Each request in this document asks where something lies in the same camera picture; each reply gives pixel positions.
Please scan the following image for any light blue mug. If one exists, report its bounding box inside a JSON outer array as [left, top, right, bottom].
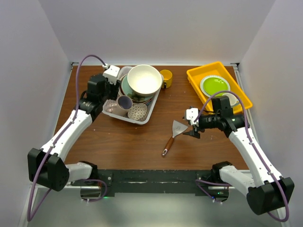
[[223, 93, 240, 108]]

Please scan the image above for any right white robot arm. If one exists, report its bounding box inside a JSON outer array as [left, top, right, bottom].
[[184, 96, 294, 217]]

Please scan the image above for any yellow mug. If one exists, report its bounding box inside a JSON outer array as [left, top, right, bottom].
[[160, 70, 173, 89]]

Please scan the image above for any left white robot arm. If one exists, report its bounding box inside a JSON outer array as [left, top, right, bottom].
[[27, 73, 121, 192]]

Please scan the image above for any yellow plastic tray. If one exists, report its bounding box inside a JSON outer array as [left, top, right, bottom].
[[187, 61, 253, 110]]

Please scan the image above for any wooden handle metal scraper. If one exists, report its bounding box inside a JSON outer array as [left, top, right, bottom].
[[161, 120, 188, 157]]

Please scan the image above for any dark red rimmed plate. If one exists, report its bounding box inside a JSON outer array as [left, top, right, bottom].
[[120, 74, 133, 98]]

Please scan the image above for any white bowl patterned inside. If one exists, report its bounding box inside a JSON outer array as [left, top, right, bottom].
[[127, 64, 163, 96]]

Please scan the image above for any mint green flower plate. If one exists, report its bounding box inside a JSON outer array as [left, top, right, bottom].
[[120, 74, 154, 103]]

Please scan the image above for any pink polka dot plate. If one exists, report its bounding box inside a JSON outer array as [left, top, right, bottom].
[[132, 96, 153, 104]]

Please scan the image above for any green plate white rim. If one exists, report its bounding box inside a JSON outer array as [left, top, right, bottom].
[[200, 75, 231, 97]]

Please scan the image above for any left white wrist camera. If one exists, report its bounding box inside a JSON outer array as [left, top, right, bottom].
[[103, 65, 120, 85]]

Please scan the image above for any pink mug purple interior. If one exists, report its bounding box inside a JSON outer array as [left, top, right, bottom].
[[106, 96, 133, 116]]

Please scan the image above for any small brown patterned bowl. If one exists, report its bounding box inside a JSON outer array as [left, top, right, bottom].
[[127, 103, 148, 122]]

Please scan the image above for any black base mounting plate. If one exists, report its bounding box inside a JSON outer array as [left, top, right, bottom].
[[90, 169, 229, 201]]

